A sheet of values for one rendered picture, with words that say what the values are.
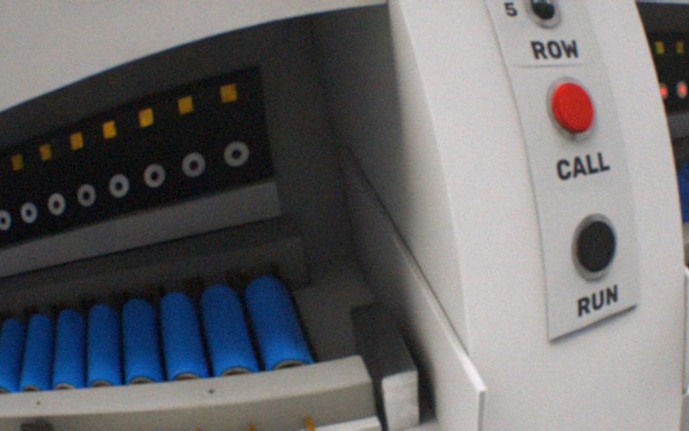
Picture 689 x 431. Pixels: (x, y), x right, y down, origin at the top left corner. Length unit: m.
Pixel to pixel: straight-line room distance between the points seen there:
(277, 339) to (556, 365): 0.12
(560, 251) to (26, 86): 0.18
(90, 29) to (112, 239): 0.18
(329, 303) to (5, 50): 0.21
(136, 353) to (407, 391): 0.11
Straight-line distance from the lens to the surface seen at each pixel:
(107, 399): 0.30
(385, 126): 0.30
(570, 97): 0.25
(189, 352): 0.33
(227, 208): 0.40
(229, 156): 0.40
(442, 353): 0.27
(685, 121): 0.49
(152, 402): 0.29
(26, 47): 0.26
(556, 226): 0.25
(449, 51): 0.24
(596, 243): 0.25
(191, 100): 0.38
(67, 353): 0.34
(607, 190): 0.26
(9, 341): 0.37
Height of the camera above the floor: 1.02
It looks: 5 degrees down
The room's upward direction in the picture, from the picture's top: 11 degrees counter-clockwise
